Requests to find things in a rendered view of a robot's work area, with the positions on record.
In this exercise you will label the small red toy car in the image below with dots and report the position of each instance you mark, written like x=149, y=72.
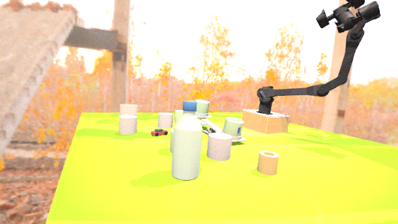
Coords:
x=159, y=131

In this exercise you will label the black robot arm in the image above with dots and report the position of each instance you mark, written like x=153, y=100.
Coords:
x=347, y=21

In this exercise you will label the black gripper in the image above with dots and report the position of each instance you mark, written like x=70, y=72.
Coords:
x=323, y=20

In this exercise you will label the white bottle with blue cap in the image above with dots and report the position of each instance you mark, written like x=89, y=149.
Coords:
x=187, y=141

